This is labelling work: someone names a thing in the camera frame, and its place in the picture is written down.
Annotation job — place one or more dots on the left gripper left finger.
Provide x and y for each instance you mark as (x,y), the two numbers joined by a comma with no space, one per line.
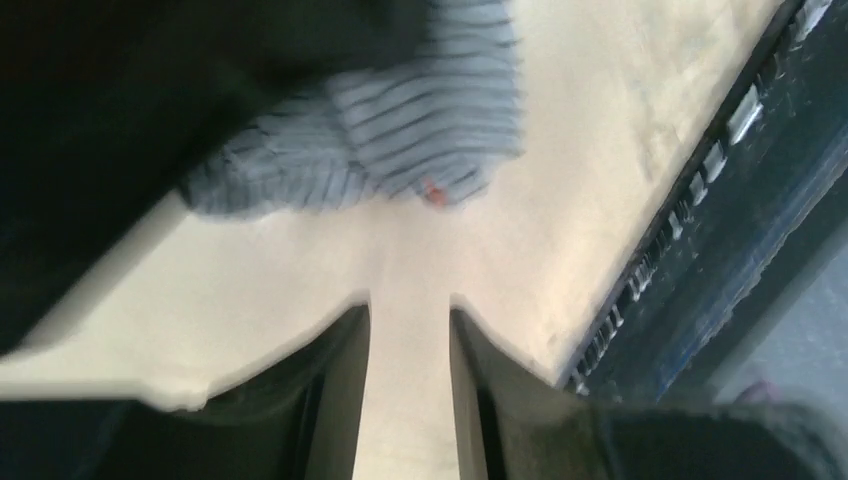
(298,419)

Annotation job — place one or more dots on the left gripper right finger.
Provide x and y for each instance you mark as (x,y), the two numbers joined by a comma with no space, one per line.
(510,424)

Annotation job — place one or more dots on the grey striped underwear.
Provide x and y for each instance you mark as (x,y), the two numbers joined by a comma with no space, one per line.
(435,127)

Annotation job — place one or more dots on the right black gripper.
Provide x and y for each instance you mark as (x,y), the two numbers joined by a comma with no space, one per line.
(105,105)

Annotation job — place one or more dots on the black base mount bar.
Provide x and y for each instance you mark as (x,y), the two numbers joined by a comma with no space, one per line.
(759,209)

